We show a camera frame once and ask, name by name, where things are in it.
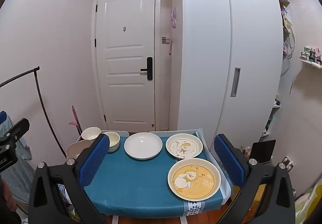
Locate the white panel door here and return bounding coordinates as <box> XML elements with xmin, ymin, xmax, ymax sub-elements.
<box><xmin>96</xmin><ymin>0</ymin><xmax>156</xmax><ymax>131</ymax></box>

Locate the cream ceramic bowl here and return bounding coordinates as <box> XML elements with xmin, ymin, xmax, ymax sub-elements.
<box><xmin>103</xmin><ymin>132</ymin><xmax>120</xmax><ymax>153</ymax></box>

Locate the black metal clothes rack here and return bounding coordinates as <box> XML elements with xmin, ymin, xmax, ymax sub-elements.
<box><xmin>0</xmin><ymin>66</ymin><xmax>67</xmax><ymax>159</ymax></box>

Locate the blue tablecloth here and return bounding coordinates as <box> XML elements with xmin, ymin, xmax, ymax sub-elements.
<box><xmin>83</xmin><ymin>130</ymin><xmax>232</xmax><ymax>218</ymax></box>

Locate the black door lock handle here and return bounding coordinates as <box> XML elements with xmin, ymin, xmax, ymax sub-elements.
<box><xmin>140</xmin><ymin>57</ymin><xmax>153</xmax><ymax>79</ymax></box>

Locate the beige handled baking dish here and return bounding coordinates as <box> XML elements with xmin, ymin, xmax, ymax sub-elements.
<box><xmin>66</xmin><ymin>140</ymin><xmax>94</xmax><ymax>159</ymax></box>

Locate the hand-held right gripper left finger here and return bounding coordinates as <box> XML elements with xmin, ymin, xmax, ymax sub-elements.
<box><xmin>28</xmin><ymin>134</ymin><xmax>110</xmax><ymax>224</ymax></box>

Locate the yellow duck print plate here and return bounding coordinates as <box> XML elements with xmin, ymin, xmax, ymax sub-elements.
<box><xmin>167</xmin><ymin>158</ymin><xmax>222</xmax><ymax>201</ymax></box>

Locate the white ceramic bowl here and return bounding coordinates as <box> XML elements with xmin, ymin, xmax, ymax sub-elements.
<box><xmin>81</xmin><ymin>127</ymin><xmax>102</xmax><ymax>142</ymax></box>

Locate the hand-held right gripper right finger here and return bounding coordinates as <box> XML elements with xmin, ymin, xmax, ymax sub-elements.
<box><xmin>214</xmin><ymin>134</ymin><xmax>296</xmax><ymax>224</ymax></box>

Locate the white wall shelf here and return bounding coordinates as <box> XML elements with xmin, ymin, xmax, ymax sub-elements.
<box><xmin>299</xmin><ymin>56</ymin><xmax>322</xmax><ymax>69</ymax></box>

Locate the grey blue hanging cloth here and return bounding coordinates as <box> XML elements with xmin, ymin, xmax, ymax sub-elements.
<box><xmin>0</xmin><ymin>111</ymin><xmax>34</xmax><ymax>204</ymax></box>

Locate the open white shelving unit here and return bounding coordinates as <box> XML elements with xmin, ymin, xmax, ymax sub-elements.
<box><xmin>262</xmin><ymin>0</ymin><xmax>295</xmax><ymax>144</ymax></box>

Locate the yellow green blanket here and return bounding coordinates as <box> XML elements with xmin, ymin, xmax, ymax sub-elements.
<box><xmin>294</xmin><ymin>179</ymin><xmax>322</xmax><ymax>224</ymax></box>

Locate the plain white plate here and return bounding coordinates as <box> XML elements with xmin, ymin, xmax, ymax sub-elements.
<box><xmin>124</xmin><ymin>132</ymin><xmax>163</xmax><ymax>160</ymax></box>

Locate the black laptop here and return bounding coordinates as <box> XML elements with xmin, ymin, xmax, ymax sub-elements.
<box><xmin>249</xmin><ymin>139</ymin><xmax>276</xmax><ymax>165</ymax></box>

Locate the wardrobe recessed handle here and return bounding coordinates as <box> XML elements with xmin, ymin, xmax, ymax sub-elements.
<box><xmin>231</xmin><ymin>68</ymin><xmax>240</xmax><ymax>97</ymax></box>

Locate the white wardrobe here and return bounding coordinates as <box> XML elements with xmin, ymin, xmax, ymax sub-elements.
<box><xmin>170</xmin><ymin>0</ymin><xmax>285</xmax><ymax>144</ymax></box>

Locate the pink broom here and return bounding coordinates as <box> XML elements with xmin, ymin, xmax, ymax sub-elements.
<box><xmin>69</xmin><ymin>105</ymin><xmax>82</xmax><ymax>134</ymax></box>

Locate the white duck print plate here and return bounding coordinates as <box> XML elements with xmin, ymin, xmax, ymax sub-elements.
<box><xmin>165</xmin><ymin>133</ymin><xmax>203</xmax><ymax>159</ymax></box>

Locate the wall power socket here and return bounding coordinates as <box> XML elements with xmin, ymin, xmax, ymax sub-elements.
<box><xmin>282</xmin><ymin>156</ymin><xmax>295</xmax><ymax>172</ymax></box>

